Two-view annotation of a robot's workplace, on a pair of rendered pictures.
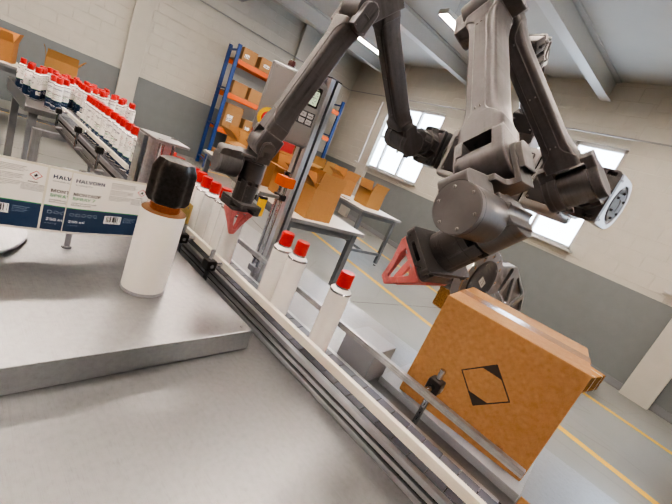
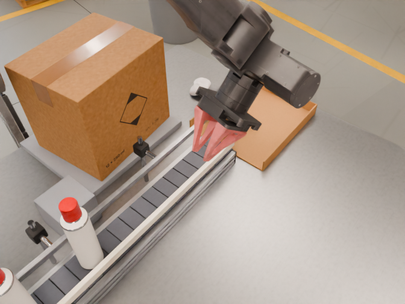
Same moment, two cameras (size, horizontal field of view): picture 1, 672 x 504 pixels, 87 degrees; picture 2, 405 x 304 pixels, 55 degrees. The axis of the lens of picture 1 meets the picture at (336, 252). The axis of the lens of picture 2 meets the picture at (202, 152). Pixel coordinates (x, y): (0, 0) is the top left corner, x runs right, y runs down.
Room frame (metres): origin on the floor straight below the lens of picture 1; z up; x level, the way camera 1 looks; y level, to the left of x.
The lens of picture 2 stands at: (0.50, 0.34, 1.65)
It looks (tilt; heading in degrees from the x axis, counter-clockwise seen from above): 48 degrees down; 272
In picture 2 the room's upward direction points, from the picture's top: straight up
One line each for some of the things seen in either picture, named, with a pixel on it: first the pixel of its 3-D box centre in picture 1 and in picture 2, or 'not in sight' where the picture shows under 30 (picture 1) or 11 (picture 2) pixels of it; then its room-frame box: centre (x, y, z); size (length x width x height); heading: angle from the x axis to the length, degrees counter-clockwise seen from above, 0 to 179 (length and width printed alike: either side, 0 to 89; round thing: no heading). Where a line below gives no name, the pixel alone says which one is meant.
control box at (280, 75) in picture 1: (289, 107); not in sight; (1.11, 0.29, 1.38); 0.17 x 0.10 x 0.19; 108
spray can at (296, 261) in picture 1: (289, 277); (9, 296); (0.85, 0.08, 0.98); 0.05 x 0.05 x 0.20
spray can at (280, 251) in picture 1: (275, 267); not in sight; (0.87, 0.13, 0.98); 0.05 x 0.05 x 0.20
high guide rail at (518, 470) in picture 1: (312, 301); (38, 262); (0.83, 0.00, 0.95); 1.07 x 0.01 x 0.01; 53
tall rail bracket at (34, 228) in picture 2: not in sight; (49, 248); (0.84, -0.05, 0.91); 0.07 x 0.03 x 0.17; 143
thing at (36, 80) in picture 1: (73, 93); not in sight; (2.54, 2.18, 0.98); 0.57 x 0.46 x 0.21; 143
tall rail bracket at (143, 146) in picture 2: (422, 404); (149, 163); (0.66, -0.29, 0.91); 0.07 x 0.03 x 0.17; 143
